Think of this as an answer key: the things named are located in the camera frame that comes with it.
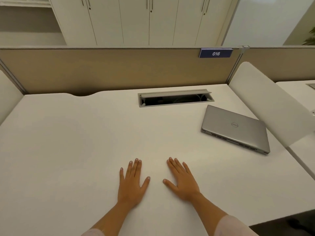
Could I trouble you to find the white wall cabinets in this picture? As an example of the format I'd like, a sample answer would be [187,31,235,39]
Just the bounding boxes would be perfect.
[48,0,241,47]

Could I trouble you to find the short beige desk partition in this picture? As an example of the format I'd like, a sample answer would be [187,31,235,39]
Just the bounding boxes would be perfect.
[228,47,315,83]

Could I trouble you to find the small white side divider panel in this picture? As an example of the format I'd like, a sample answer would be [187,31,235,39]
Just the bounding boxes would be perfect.
[0,70,24,126]

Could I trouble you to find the large white side divider panel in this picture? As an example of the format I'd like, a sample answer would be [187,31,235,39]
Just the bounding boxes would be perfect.
[228,61,315,148]

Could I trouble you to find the person's right hand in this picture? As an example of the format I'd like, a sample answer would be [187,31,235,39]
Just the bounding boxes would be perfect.
[162,157,201,202]

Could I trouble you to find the pink sleeve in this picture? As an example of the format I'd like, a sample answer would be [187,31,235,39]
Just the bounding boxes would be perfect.
[214,215,259,236]
[81,228,105,236]

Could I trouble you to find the person's right forearm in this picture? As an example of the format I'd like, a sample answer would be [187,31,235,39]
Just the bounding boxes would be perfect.
[189,192,229,230]

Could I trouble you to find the green plant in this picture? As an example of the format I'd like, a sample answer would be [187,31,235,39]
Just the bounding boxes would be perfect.
[302,27,315,46]

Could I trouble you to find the person's left hand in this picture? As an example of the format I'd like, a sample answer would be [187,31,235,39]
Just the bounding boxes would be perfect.
[118,158,151,209]

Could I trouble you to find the silver closed laptop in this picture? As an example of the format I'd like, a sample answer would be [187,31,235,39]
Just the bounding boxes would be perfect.
[201,105,271,155]

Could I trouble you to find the blue desk number sign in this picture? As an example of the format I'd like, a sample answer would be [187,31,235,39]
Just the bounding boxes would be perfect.
[199,48,233,59]

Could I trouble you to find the long beige desk partition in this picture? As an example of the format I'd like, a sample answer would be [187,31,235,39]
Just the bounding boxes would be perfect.
[0,47,241,97]

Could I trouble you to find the person's left forearm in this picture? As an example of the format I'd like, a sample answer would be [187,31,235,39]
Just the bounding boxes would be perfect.
[91,201,139,236]

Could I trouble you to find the white open shelf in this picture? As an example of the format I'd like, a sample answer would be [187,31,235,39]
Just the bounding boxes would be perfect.
[0,0,67,47]

